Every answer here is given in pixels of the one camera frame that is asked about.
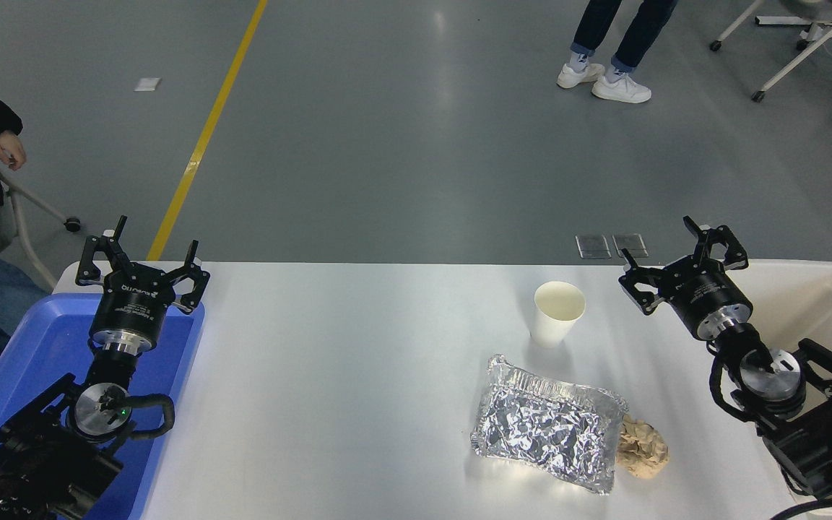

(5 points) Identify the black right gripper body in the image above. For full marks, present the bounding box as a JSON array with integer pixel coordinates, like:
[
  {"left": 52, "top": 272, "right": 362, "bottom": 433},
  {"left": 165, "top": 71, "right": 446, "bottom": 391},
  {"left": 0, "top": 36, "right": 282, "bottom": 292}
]
[{"left": 664, "top": 258, "right": 753, "bottom": 331}]

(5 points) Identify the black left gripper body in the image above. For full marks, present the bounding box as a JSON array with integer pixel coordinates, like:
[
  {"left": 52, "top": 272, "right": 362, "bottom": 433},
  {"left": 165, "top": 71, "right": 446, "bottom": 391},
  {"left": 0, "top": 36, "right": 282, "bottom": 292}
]
[{"left": 91, "top": 264, "right": 177, "bottom": 342}]

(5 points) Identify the white paper cup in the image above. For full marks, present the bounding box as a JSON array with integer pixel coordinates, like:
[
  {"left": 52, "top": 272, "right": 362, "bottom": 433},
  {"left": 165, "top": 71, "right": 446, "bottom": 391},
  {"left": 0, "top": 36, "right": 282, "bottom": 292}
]
[{"left": 529, "top": 281, "right": 586, "bottom": 349}]

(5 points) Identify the person's hand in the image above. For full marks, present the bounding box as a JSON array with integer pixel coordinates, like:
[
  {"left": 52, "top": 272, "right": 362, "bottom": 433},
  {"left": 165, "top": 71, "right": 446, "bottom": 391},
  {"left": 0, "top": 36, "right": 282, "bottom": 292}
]
[{"left": 0, "top": 130, "right": 27, "bottom": 172}]

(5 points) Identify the metal floor plate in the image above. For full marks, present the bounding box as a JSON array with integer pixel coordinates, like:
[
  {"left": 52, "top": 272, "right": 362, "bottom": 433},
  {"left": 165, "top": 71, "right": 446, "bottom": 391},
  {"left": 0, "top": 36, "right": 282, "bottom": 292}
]
[
  {"left": 576, "top": 234, "right": 612, "bottom": 259},
  {"left": 612, "top": 233, "right": 649, "bottom": 259}
]

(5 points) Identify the blue plastic tray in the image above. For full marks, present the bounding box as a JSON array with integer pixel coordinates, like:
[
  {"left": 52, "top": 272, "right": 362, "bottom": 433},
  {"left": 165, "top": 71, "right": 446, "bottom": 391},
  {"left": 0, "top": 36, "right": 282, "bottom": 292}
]
[{"left": 0, "top": 292, "right": 206, "bottom": 520}]

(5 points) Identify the large pale bin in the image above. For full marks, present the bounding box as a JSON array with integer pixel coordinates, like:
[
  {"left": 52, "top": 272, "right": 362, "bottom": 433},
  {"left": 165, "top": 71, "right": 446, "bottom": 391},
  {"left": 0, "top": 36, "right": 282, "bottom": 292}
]
[{"left": 698, "top": 259, "right": 832, "bottom": 519}]

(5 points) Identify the crumpled tan paper ball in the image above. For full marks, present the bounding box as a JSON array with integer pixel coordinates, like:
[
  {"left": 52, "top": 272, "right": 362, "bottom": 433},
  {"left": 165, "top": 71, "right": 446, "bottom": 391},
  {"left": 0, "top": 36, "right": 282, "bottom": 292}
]
[{"left": 616, "top": 414, "right": 670, "bottom": 480}]

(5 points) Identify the crumpled foil tray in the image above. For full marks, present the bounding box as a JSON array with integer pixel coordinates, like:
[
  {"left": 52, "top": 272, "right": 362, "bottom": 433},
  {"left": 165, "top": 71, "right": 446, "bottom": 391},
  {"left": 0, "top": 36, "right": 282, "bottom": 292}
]
[{"left": 470, "top": 354, "right": 630, "bottom": 496}]

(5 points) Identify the standing person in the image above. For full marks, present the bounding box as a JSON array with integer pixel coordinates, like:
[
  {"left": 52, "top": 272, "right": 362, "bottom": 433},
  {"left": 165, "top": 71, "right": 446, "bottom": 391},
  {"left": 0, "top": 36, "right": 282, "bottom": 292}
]
[{"left": 557, "top": 0, "right": 679, "bottom": 104}]

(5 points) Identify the white wheeled chair frame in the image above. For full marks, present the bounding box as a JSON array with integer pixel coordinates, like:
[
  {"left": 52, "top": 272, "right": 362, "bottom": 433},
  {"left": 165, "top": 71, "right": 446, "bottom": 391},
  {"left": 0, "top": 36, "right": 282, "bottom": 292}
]
[{"left": 0, "top": 124, "right": 83, "bottom": 290}]

